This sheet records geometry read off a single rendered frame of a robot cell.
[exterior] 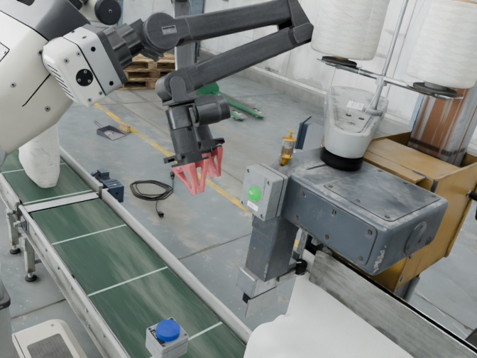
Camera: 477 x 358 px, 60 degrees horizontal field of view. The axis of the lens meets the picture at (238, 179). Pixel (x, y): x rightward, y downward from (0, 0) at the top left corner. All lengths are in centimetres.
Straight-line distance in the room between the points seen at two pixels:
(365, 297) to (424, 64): 51
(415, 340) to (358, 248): 28
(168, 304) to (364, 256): 125
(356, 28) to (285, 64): 672
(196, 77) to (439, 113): 62
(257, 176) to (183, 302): 116
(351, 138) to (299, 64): 670
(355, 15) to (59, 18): 66
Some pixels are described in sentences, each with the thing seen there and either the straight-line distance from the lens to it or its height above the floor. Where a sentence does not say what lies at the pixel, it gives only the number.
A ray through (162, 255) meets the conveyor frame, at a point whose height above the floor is 39.
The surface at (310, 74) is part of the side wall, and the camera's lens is 739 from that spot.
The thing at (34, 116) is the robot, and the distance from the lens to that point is 108.
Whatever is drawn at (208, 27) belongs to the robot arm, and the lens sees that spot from 103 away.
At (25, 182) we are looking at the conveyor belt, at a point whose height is 38.
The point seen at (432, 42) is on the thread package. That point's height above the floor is 161.
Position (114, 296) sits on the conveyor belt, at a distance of 191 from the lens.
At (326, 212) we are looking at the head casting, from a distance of 78.
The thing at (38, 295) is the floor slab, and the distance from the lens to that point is 254.
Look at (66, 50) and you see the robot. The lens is 89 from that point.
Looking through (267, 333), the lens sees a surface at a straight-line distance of 120.
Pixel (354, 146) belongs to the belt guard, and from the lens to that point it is 88.
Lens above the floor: 165
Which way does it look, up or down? 25 degrees down
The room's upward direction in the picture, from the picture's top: 10 degrees clockwise
